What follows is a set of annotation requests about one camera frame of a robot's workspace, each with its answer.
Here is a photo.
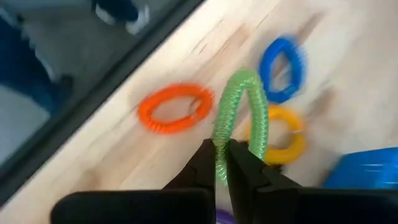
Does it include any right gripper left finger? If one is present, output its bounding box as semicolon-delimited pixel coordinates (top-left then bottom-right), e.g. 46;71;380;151
163;138;216;191

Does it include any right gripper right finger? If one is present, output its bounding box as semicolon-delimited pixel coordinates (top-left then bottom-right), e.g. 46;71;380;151
226;138;302;224

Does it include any purple coil wrist keychain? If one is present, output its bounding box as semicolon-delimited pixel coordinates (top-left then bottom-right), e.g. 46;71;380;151
216;208;234;224

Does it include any yellow coil wrist keychain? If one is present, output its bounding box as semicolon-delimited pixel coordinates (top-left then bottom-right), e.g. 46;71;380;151
247;105;307;166

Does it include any green coil wrist keychain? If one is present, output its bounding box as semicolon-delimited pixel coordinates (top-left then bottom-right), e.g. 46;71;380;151
211;68;270;187

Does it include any orange-red coil wrist keychain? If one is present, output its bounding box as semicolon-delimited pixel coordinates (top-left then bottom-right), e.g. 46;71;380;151
136;83;215;135

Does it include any blue plastic basket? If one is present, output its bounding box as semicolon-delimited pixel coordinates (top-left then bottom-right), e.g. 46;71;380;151
323;147;398;190

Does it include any blue coil wrist keychain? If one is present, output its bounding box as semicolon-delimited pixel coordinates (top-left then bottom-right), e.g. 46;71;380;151
258;35;307;104

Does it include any person's shoe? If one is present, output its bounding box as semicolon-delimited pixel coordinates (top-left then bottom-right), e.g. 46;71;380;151
91;0;150;35

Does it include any person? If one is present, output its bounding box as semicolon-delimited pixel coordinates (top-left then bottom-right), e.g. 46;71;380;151
0;15;74;116

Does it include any black metal table frame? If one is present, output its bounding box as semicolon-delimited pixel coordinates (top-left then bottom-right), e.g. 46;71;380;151
0;0;206;206

